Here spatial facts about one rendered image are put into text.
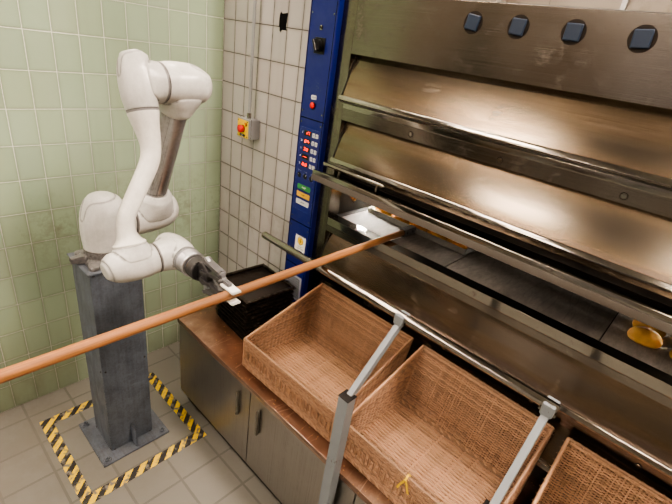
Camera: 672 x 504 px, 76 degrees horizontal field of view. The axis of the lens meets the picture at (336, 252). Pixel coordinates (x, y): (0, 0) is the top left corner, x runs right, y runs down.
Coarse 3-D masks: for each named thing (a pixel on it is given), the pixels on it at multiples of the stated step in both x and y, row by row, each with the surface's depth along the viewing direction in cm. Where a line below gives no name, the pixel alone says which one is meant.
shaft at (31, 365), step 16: (384, 240) 182; (336, 256) 162; (288, 272) 145; (240, 288) 132; (256, 288) 136; (192, 304) 121; (208, 304) 124; (144, 320) 112; (160, 320) 114; (96, 336) 104; (112, 336) 105; (128, 336) 109; (48, 352) 97; (64, 352) 98; (80, 352) 100; (16, 368) 92; (32, 368) 94
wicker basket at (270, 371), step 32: (320, 288) 212; (288, 320) 203; (352, 320) 201; (384, 320) 190; (256, 352) 181; (288, 352) 203; (320, 352) 206; (352, 352) 201; (288, 384) 170; (320, 384) 187; (352, 384) 189; (320, 416) 161
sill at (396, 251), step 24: (336, 216) 205; (360, 240) 193; (408, 264) 177; (432, 264) 173; (456, 288) 164; (480, 288) 160; (504, 312) 153; (528, 312) 149; (552, 336) 143; (576, 336) 140; (600, 360) 135; (624, 360) 131; (648, 384) 127
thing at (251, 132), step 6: (240, 120) 220; (246, 120) 217; (252, 120) 217; (258, 120) 220; (246, 126) 218; (252, 126) 218; (258, 126) 221; (246, 132) 219; (252, 132) 220; (258, 132) 223; (246, 138) 220; (252, 138) 221; (258, 138) 224
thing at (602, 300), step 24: (384, 192) 182; (408, 216) 154; (432, 216) 160; (456, 240) 143; (504, 240) 151; (528, 264) 129; (552, 264) 136; (576, 288) 121; (624, 288) 129; (624, 312) 114
